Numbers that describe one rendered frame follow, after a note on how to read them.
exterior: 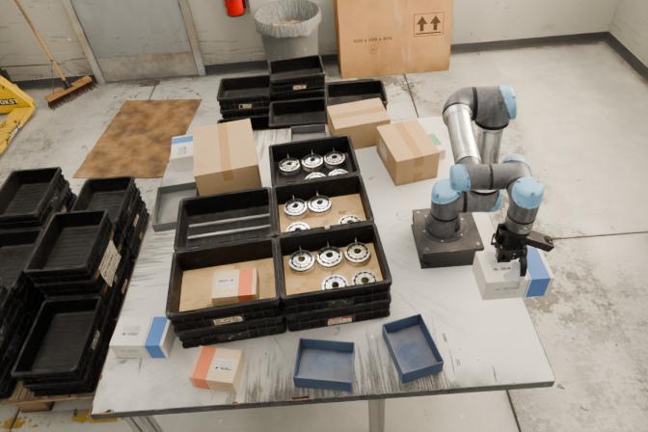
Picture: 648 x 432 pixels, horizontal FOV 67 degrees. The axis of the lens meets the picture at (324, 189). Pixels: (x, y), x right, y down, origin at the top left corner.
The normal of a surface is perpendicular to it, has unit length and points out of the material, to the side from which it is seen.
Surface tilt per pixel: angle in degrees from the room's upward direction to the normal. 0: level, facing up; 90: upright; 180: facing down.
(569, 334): 0
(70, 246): 0
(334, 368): 0
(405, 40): 76
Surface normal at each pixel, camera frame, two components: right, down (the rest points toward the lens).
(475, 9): 0.04, 0.67
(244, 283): -0.07, -0.74
